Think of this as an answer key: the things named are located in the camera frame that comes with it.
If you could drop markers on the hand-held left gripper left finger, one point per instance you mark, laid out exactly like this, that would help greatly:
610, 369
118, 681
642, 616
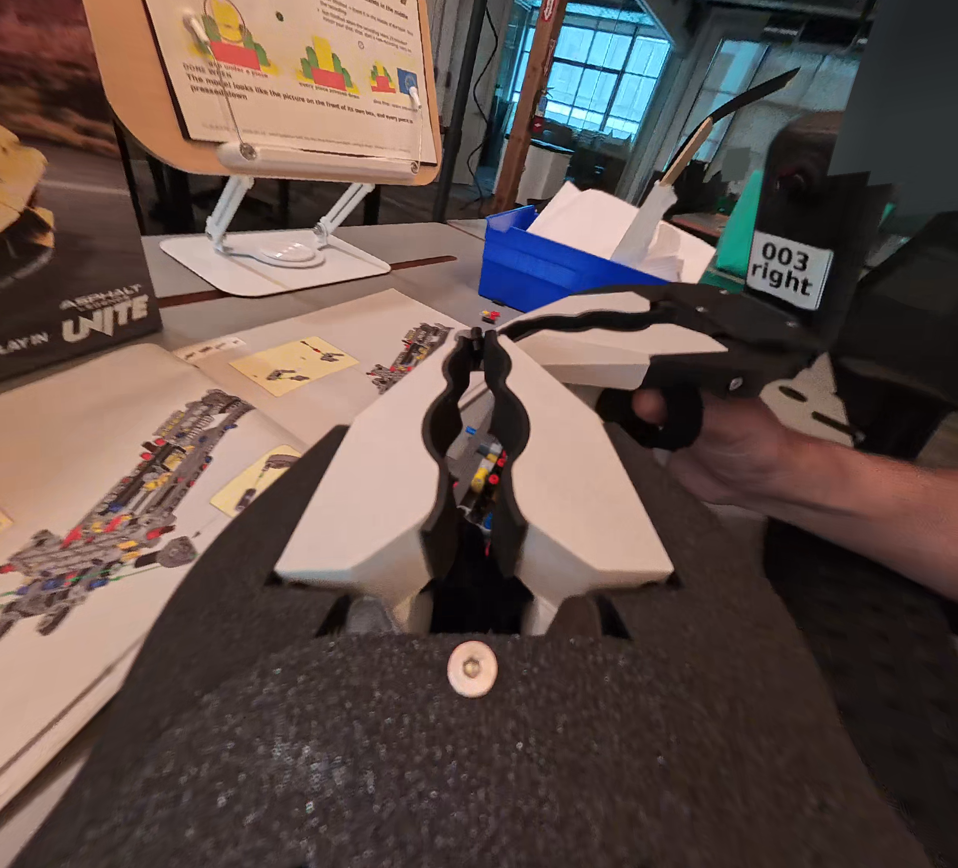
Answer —
352, 509

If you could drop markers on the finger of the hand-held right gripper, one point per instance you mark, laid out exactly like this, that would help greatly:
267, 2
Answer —
591, 307
621, 355

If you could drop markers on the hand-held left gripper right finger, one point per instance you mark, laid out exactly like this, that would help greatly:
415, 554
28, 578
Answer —
591, 509

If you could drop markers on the grey lego car chassis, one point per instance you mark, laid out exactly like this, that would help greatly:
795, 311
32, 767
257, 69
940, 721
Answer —
483, 468

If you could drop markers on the person's right forearm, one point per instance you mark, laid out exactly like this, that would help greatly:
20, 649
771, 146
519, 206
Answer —
883, 509

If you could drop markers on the lego instruction booklet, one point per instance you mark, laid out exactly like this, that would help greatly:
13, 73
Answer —
112, 419

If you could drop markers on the lego set box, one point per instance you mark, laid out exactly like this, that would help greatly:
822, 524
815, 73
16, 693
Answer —
75, 247

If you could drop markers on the person's right hand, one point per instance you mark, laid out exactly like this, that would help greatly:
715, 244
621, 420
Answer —
733, 449

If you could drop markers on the blue plastic bin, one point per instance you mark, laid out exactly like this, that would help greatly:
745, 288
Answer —
524, 269

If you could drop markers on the white paper stack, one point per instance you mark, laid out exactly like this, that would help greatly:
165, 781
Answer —
591, 217

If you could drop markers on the black office chair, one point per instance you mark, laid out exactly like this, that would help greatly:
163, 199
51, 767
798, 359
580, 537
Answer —
913, 329

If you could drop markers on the white folding stand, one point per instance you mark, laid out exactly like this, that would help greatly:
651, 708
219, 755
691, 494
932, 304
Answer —
224, 262

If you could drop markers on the black metal pole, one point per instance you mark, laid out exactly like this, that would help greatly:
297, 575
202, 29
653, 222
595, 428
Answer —
479, 22

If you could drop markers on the instruction sheet on white stand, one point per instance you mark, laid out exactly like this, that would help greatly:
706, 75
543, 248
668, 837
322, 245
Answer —
97, 22

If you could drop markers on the brown wooden post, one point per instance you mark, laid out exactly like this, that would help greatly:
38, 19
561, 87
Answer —
546, 22

